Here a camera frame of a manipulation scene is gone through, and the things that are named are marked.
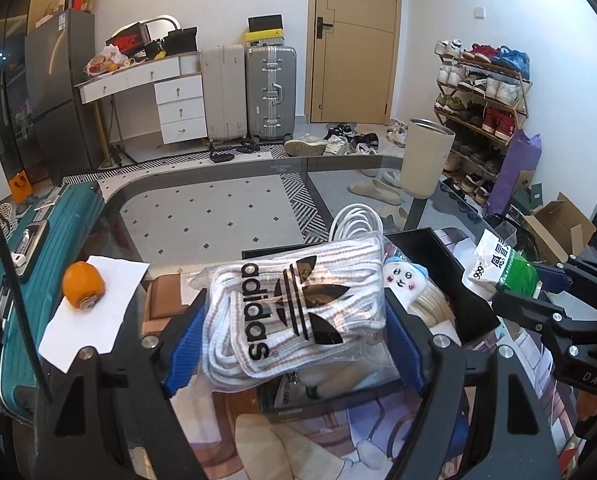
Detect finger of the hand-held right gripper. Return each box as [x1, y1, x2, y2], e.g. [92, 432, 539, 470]
[531, 255, 597, 306]
[491, 290, 587, 357]

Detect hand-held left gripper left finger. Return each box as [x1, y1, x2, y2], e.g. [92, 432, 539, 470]
[43, 302, 209, 480]

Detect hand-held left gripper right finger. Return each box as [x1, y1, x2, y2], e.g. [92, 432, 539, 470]
[383, 290, 567, 480]

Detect green and white packet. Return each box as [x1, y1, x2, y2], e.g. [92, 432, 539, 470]
[461, 228, 542, 301]

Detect white plush toy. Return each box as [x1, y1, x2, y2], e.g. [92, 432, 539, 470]
[383, 256, 432, 303]

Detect black storage box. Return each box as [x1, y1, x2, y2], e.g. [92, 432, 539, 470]
[241, 227, 504, 413]

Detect bagged white striped socks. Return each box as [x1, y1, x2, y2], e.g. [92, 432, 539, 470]
[191, 232, 402, 403]

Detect white charging cable bundle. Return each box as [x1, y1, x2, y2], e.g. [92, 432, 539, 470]
[329, 203, 384, 243]

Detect cardboard box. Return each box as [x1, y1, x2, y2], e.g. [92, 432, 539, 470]
[521, 191, 597, 266]

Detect brown leather pad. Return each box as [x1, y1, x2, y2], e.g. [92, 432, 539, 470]
[146, 275, 204, 321]

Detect white paper sheet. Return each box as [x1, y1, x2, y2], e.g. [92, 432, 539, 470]
[38, 255, 150, 375]

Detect purple bag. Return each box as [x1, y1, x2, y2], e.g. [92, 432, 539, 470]
[487, 130, 542, 218]

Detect orange persimmon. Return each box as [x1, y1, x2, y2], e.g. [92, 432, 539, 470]
[62, 261, 106, 309]

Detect beige slipper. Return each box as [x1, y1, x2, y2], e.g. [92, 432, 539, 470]
[347, 180, 404, 203]
[379, 205, 409, 226]

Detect patterned floor rug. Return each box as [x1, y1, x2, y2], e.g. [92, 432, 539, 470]
[61, 157, 329, 261]

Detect beige trash can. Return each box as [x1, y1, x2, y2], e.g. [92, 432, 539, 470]
[401, 118, 457, 200]

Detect teal suitcase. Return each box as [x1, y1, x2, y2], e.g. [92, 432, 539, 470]
[0, 183, 106, 423]

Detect shoe rack with shoes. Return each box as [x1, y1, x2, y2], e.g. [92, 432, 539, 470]
[433, 40, 533, 206]

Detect white sneaker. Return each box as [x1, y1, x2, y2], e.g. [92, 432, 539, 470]
[323, 135, 352, 155]
[386, 120, 409, 147]

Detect grey sneaker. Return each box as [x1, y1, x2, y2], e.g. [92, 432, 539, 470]
[283, 139, 328, 157]

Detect orange paper bag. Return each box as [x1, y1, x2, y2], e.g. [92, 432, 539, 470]
[9, 171, 34, 203]

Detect white desk with drawers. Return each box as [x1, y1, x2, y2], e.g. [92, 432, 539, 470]
[76, 51, 209, 146]

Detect beige suitcase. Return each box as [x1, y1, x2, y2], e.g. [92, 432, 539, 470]
[201, 44, 249, 143]

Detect silver suitcase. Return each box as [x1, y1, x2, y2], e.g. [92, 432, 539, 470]
[244, 46, 298, 143]

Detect tan wooden door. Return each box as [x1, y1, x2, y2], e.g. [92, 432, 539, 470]
[309, 0, 402, 125]

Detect dark grey fridge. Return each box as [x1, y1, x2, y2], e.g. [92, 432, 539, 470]
[25, 9, 104, 186]

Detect plastic bag of fruit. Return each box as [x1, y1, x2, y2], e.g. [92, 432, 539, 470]
[86, 44, 129, 76]

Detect black glass cabinet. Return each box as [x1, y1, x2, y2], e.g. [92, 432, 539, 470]
[0, 15, 42, 196]

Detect black bag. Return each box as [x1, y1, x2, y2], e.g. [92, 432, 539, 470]
[163, 27, 199, 56]

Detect red and black shoebox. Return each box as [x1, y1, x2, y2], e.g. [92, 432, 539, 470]
[106, 22, 152, 53]

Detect yellow box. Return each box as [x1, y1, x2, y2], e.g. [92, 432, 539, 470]
[245, 30, 285, 48]

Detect white curved frame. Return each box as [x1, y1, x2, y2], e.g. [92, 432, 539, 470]
[141, 15, 182, 41]

